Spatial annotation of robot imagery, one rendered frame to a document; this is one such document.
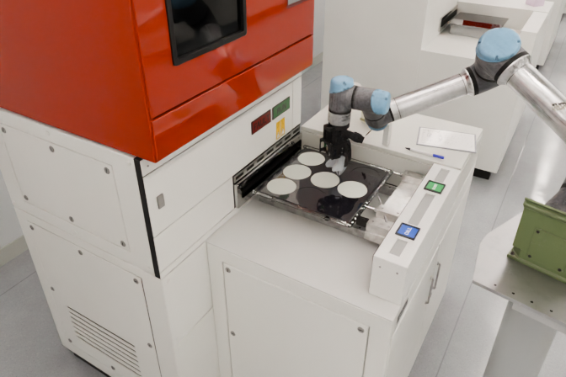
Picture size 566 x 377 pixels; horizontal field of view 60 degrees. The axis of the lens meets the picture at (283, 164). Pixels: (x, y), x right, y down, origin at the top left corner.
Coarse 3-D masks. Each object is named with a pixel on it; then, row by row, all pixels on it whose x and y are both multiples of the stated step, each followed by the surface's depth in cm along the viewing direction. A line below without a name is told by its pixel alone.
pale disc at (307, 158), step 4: (308, 152) 189; (312, 152) 189; (316, 152) 189; (300, 156) 187; (304, 156) 187; (308, 156) 187; (312, 156) 187; (316, 156) 187; (320, 156) 187; (300, 160) 184; (304, 160) 184; (308, 160) 184; (312, 160) 184; (316, 160) 184; (320, 160) 184; (324, 160) 184; (308, 164) 181; (312, 164) 181; (316, 164) 181
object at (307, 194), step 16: (272, 176) 174; (352, 176) 175; (368, 176) 175; (384, 176) 175; (304, 192) 166; (320, 192) 166; (336, 192) 166; (368, 192) 166; (320, 208) 158; (336, 208) 158; (352, 208) 158
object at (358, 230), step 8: (264, 200) 174; (280, 208) 171; (288, 208) 169; (304, 216) 167; (312, 216) 165; (328, 224) 163; (336, 224) 161; (352, 232) 159; (360, 232) 157; (368, 240) 157
